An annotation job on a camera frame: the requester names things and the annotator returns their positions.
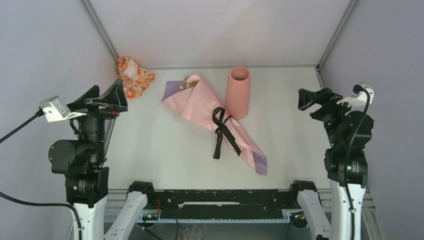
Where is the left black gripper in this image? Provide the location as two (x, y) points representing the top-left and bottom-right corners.
(66, 77), (129, 160)

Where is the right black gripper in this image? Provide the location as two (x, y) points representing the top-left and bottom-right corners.
(297, 86), (359, 147)

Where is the pink paper flower bouquet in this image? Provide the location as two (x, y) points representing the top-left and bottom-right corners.
(162, 74), (268, 176)

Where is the black printed ribbon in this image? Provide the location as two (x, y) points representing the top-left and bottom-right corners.
(212, 106), (241, 160)

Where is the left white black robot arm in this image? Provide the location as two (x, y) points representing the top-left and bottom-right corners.
(40, 79), (157, 240)

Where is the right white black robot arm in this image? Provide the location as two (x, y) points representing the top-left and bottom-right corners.
(289, 84), (375, 240)

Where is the pink cylindrical vase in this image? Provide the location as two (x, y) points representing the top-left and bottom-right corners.
(224, 66), (251, 120)

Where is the orange floral crumpled cloth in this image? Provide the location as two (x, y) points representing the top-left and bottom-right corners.
(118, 57), (156, 99)

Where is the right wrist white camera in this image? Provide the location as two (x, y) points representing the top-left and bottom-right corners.
(336, 82), (375, 108)

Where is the wrist white camera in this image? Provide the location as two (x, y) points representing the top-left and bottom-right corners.
(336, 82), (375, 108)
(39, 96), (87, 123)

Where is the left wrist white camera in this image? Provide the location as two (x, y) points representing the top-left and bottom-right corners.
(39, 96), (87, 123)

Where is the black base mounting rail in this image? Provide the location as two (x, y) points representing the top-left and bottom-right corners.
(146, 189), (301, 221)

